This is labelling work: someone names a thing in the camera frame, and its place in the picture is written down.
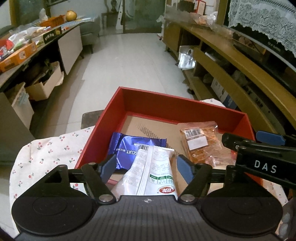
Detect black labelled box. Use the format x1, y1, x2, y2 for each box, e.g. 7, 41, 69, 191
43, 27, 62, 44

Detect brown waffle snack pack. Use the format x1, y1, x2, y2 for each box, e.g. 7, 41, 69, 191
177, 121, 236, 169

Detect orange flat carton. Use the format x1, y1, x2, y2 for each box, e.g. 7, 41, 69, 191
0, 42, 37, 72

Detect white storage box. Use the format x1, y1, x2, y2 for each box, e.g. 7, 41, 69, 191
25, 61, 64, 101

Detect red cardboard box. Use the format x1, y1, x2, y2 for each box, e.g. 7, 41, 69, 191
76, 87, 255, 168

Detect white lace cloth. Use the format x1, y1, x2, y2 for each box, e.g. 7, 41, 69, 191
228, 1, 295, 55

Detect cherry print tablecloth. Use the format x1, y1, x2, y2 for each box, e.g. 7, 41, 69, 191
9, 98, 290, 237

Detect grey sofa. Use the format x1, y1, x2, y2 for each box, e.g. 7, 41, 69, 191
80, 15, 100, 54

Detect orange plastic basket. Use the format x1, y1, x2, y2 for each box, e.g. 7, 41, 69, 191
40, 15, 65, 28

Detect white plastic drawer bin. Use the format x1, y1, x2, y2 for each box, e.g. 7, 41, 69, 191
8, 82, 34, 129

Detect white green label pack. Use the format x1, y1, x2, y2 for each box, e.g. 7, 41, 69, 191
111, 144, 178, 199

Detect blue wafer biscuit pack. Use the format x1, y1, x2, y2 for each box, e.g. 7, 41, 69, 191
107, 132, 167, 171

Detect red plastic bag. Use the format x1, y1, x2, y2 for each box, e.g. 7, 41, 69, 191
0, 39, 14, 55

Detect silver foil bag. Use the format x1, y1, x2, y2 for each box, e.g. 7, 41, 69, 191
178, 45, 196, 70

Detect long dark side table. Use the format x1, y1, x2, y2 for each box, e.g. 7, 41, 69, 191
1, 26, 82, 166

